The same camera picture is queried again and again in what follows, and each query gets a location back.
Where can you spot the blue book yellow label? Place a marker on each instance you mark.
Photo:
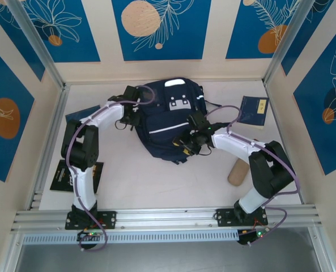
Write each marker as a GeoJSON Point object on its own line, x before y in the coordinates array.
{"type": "Point", "coordinates": [252, 109]}
{"type": "Point", "coordinates": [74, 116]}

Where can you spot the aluminium frame post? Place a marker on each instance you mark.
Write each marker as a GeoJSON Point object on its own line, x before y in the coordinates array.
{"type": "Point", "coordinates": [295, 42]}
{"type": "Point", "coordinates": [37, 42]}

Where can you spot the black book gold print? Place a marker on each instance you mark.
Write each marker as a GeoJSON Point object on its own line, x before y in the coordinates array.
{"type": "Point", "coordinates": [60, 178]}

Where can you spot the wooden cylinder block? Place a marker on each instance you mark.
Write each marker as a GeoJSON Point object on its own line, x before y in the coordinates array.
{"type": "Point", "coordinates": [237, 174]}

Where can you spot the navy blue backpack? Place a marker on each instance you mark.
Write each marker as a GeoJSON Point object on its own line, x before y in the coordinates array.
{"type": "Point", "coordinates": [162, 141]}

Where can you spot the aluminium side rail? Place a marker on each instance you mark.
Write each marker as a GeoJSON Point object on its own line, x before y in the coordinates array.
{"type": "Point", "coordinates": [273, 105]}
{"type": "Point", "coordinates": [55, 119]}

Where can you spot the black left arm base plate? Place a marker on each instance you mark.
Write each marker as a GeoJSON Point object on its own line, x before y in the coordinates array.
{"type": "Point", "coordinates": [111, 219]}

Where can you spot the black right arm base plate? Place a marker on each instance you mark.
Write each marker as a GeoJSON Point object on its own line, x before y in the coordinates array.
{"type": "Point", "coordinates": [224, 216]}

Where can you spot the small circuit board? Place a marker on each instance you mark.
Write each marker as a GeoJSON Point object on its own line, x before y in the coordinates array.
{"type": "Point", "coordinates": [250, 236]}
{"type": "Point", "coordinates": [89, 234]}

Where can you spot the blue floral wall panel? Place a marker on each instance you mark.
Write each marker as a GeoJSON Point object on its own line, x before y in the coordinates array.
{"type": "Point", "coordinates": [14, 37]}
{"type": "Point", "coordinates": [184, 42]}
{"type": "Point", "coordinates": [3, 85]}
{"type": "Point", "coordinates": [320, 31]}
{"type": "Point", "coordinates": [80, 42]}
{"type": "Point", "coordinates": [241, 34]}
{"type": "Point", "coordinates": [312, 113]}

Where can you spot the aluminium mounting rail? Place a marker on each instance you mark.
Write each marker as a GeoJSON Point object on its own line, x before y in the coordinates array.
{"type": "Point", "coordinates": [167, 218]}

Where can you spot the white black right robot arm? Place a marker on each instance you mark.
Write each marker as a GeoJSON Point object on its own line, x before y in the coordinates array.
{"type": "Point", "coordinates": [269, 170]}

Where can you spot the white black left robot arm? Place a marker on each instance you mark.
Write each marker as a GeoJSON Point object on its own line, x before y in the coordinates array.
{"type": "Point", "coordinates": [81, 141]}

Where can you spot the grey metal shelf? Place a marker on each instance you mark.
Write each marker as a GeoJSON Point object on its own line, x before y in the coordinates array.
{"type": "Point", "coordinates": [167, 259]}

